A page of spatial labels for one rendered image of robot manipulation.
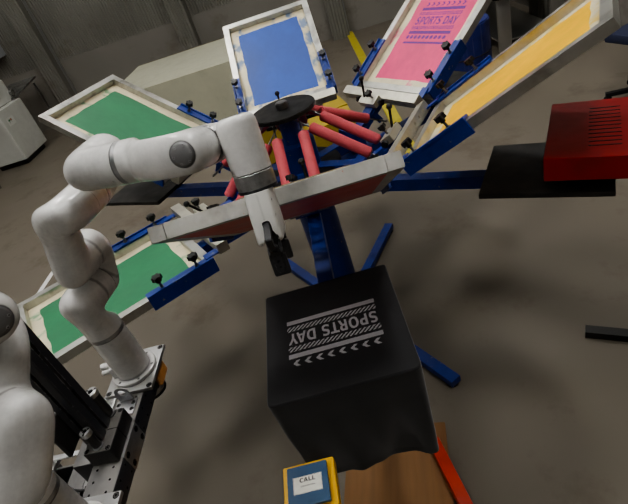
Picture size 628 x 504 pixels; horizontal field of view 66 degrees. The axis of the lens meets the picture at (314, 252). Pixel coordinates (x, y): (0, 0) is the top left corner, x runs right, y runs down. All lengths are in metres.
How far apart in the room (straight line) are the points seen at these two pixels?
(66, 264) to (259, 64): 2.35
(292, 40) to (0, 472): 2.92
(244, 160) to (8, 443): 0.59
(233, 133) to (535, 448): 1.88
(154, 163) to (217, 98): 5.75
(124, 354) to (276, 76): 2.23
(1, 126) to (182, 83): 3.64
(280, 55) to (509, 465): 2.59
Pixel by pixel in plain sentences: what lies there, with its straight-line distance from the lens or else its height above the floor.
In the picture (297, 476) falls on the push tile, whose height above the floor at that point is 0.97.
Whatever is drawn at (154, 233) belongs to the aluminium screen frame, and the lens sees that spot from 1.13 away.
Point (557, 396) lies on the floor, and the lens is 2.50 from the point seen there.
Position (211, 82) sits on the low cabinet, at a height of 0.64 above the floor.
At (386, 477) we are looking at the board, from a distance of 2.30.
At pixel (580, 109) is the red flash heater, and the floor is 1.10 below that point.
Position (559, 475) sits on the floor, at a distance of 2.30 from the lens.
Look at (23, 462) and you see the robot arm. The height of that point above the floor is 1.45.
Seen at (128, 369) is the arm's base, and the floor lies 1.18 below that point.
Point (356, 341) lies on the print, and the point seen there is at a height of 0.95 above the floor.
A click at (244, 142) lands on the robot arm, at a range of 0.87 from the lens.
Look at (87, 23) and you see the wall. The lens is 10.42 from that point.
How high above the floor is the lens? 2.01
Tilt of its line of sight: 34 degrees down
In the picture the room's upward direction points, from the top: 20 degrees counter-clockwise
